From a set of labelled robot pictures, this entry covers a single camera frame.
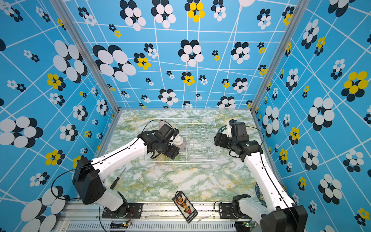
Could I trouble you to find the large plain white plate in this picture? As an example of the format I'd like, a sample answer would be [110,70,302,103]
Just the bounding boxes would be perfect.
[217,125,230,135]

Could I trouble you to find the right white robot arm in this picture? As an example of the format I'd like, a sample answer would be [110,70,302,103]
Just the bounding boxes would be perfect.
[214,119,308,232]

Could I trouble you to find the pink transparent plastic cup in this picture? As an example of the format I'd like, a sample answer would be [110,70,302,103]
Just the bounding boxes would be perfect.
[158,121,167,129]

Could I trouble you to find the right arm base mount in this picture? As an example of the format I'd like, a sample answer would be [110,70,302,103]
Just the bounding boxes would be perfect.
[216,203,238,219]

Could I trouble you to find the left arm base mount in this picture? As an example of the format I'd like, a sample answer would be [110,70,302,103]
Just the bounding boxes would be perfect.
[101,203,144,219]

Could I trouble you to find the small green circuit board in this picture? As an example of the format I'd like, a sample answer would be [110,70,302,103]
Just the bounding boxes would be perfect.
[109,222,130,231]

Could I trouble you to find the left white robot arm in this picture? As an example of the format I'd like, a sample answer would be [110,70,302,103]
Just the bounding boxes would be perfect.
[72,124,180,218]

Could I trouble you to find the aluminium front rail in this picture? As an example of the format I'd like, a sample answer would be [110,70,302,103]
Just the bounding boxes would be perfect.
[55,201,263,232]

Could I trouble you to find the white wire dish rack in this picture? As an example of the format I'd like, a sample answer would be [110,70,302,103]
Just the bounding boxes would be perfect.
[145,117,221,164]

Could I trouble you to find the cartoon round mat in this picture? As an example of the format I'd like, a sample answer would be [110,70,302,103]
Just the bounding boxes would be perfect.
[255,183,267,206]

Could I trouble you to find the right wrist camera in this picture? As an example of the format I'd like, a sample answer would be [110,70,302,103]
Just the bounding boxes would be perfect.
[227,119,237,137]

